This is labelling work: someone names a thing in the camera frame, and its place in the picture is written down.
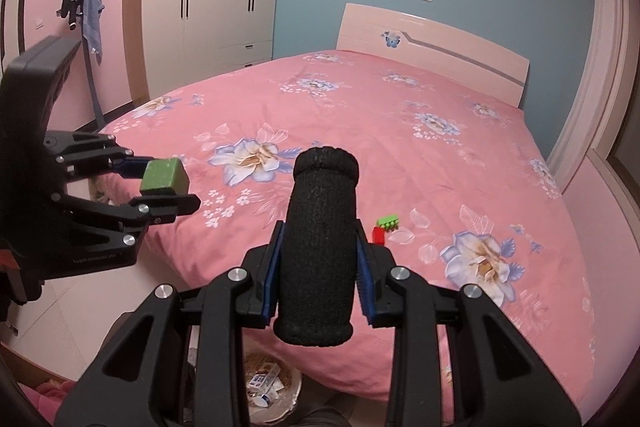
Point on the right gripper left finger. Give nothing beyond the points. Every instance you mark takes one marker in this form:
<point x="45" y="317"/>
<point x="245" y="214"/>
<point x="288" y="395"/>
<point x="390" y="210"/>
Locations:
<point x="139" y="377"/>

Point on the blue hanging garment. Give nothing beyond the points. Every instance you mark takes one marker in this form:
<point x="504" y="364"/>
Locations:
<point x="91" y="27"/>

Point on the pink floral bed cover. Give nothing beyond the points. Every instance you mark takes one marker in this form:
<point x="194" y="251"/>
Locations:
<point x="476" y="202"/>

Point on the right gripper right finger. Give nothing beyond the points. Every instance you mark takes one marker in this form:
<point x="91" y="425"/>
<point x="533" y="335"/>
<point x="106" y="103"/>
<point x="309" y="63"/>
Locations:
<point x="498" y="379"/>

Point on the black fabric cylinder roll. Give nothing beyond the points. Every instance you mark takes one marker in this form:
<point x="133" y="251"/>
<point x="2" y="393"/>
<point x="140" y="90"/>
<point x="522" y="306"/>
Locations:
<point x="318" y="254"/>

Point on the green toy brick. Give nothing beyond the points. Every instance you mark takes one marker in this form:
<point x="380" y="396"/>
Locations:
<point x="388" y="223"/>

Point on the window frame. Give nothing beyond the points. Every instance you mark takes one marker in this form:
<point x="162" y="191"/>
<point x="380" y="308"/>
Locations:
<point x="615" y="152"/>

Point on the red toy brick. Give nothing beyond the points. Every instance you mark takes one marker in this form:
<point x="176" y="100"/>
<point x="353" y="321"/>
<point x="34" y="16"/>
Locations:
<point x="378" y="236"/>

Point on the black hanging garment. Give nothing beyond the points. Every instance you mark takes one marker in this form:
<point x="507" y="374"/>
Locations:
<point x="70" y="11"/>

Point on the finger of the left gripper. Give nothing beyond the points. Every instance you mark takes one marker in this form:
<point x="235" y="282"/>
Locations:
<point x="140" y="212"/>
<point x="83" y="155"/>

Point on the white trash bin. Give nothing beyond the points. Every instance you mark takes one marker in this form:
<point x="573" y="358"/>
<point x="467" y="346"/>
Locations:
<point x="287" y="401"/>

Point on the white curtain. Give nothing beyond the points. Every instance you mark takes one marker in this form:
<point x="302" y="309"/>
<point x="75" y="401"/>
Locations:
<point x="603" y="95"/>

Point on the pale pink headboard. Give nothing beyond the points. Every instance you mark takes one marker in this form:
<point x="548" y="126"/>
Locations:
<point x="474" y="62"/>

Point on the pink fuzzy garment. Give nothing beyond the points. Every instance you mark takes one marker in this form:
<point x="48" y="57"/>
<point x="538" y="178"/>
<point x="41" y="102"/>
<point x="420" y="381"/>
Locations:
<point x="48" y="397"/>

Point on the white milk carton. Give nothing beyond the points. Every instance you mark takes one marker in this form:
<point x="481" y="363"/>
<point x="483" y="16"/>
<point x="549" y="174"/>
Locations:
<point x="264" y="385"/>

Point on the green cube block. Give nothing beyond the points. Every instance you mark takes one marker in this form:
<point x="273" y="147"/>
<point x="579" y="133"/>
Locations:
<point x="165" y="177"/>

